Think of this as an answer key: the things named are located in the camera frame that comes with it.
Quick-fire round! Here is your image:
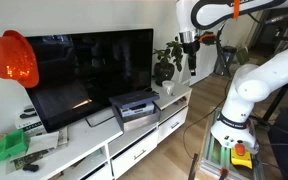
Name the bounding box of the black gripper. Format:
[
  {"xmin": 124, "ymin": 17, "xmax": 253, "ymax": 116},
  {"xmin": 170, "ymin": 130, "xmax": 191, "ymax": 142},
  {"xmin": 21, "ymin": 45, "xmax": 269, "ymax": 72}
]
[{"xmin": 183, "ymin": 39, "xmax": 201, "ymax": 77}]

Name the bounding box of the yellow emergency stop box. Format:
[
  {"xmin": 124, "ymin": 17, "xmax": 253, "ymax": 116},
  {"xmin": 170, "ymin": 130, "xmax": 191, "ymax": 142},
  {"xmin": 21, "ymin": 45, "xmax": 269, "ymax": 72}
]
[{"xmin": 230, "ymin": 143, "xmax": 254, "ymax": 170}]

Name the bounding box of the green cloth bag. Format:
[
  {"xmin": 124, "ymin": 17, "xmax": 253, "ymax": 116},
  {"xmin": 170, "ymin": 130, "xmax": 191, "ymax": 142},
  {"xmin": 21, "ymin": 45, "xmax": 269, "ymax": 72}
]
[{"xmin": 235, "ymin": 46, "xmax": 251, "ymax": 66}]

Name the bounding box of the black tripod stand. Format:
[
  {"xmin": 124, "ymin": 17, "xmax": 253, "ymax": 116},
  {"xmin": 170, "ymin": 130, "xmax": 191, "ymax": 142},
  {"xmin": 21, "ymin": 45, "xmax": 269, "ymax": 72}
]
[{"xmin": 262, "ymin": 83, "xmax": 288, "ymax": 123}]

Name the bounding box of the grey trash bin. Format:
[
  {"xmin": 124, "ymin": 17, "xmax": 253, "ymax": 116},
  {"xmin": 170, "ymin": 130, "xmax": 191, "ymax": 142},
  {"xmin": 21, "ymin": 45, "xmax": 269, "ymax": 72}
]
[{"xmin": 213, "ymin": 45, "xmax": 238, "ymax": 77}]

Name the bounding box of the black floor cable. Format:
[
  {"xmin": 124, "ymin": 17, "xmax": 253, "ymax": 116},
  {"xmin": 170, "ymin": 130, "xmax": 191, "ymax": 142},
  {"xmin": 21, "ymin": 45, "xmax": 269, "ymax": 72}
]
[{"xmin": 182, "ymin": 79, "xmax": 232, "ymax": 162}]

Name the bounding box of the black case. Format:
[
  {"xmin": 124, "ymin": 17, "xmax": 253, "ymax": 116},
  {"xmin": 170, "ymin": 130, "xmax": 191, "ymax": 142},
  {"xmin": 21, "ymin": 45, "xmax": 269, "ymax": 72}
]
[{"xmin": 267, "ymin": 108, "xmax": 288, "ymax": 180}]

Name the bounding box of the white paper envelope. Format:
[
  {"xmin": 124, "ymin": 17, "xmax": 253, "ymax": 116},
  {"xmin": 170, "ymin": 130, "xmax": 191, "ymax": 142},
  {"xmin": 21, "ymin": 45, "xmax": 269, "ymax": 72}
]
[{"xmin": 25, "ymin": 130, "xmax": 60, "ymax": 155}]

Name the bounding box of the green leafy plant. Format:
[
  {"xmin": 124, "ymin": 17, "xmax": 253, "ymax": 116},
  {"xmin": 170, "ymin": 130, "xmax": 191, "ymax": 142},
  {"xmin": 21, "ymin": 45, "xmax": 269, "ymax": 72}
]
[{"xmin": 152, "ymin": 35, "xmax": 185, "ymax": 73}]

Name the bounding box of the small black remote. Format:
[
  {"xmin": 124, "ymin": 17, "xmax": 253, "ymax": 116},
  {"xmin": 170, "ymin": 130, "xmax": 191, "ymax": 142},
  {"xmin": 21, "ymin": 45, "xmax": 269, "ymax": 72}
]
[{"xmin": 22, "ymin": 163, "xmax": 40, "ymax": 173}]

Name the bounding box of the printed newspaper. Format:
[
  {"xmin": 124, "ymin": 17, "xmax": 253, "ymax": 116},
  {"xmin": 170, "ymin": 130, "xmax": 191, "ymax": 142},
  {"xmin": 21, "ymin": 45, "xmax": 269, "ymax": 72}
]
[{"xmin": 5, "ymin": 125, "xmax": 69, "ymax": 175}]

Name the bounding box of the white television stand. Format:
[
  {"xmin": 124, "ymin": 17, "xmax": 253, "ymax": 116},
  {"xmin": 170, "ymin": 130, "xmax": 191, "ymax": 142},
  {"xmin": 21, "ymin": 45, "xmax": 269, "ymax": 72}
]
[{"xmin": 0, "ymin": 79, "xmax": 193, "ymax": 180}]

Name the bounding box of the dark blue open box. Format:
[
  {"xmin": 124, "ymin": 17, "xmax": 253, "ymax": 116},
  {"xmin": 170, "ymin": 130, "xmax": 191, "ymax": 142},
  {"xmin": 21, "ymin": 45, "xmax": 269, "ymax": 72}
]
[{"xmin": 108, "ymin": 90, "xmax": 162, "ymax": 134}]

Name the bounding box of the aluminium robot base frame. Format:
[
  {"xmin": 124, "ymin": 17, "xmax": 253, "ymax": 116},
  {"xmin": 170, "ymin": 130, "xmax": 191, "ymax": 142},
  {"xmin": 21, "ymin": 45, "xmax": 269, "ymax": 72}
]
[{"xmin": 197, "ymin": 106, "xmax": 265, "ymax": 180}]

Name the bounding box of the white box with black print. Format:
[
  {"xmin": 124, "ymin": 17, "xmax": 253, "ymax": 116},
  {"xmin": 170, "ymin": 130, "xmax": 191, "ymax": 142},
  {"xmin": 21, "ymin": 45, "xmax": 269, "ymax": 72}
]
[{"xmin": 14, "ymin": 104, "xmax": 47, "ymax": 135}]

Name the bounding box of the red handled clamp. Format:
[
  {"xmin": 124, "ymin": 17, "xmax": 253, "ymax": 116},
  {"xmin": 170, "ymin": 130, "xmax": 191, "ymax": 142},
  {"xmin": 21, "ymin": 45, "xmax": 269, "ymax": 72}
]
[{"xmin": 218, "ymin": 167, "xmax": 230, "ymax": 180}]

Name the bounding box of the white drawer with handle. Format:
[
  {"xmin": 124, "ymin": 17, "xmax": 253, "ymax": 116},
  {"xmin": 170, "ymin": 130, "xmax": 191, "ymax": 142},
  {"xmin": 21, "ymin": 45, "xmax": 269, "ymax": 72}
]
[
  {"xmin": 111, "ymin": 129, "xmax": 159, "ymax": 179},
  {"xmin": 157, "ymin": 106, "xmax": 189, "ymax": 144}
]

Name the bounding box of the green plastic bin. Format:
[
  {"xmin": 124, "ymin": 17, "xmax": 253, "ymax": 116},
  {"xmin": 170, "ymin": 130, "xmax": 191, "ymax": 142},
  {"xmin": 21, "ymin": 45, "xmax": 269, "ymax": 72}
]
[{"xmin": 0, "ymin": 129, "xmax": 29, "ymax": 164}]

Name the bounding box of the black flat screen television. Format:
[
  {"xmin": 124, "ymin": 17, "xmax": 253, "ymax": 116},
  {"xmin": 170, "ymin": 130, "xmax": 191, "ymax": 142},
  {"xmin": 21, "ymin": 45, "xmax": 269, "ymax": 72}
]
[{"xmin": 24, "ymin": 28, "xmax": 155, "ymax": 134}]

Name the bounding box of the wrist camera with orange mount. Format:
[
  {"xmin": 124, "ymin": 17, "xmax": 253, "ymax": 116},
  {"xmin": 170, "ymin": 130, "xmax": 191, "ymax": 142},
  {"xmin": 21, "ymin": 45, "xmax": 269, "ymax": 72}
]
[{"xmin": 198, "ymin": 31, "xmax": 217, "ymax": 46}]

